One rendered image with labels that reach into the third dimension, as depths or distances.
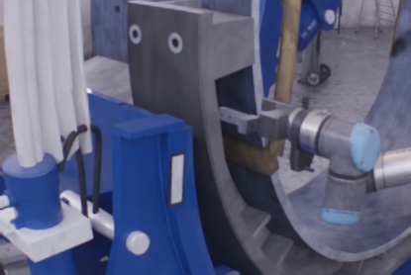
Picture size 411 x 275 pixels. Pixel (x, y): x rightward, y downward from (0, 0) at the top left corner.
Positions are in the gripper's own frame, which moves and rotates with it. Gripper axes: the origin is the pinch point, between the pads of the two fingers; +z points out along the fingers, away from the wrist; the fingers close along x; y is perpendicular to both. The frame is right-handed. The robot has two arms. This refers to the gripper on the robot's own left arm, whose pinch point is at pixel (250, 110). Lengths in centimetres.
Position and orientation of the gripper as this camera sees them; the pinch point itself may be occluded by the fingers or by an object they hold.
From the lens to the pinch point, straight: 163.8
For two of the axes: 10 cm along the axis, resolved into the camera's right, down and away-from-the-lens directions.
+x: -7.0, 1.5, -7.0
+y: 0.6, -9.6, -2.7
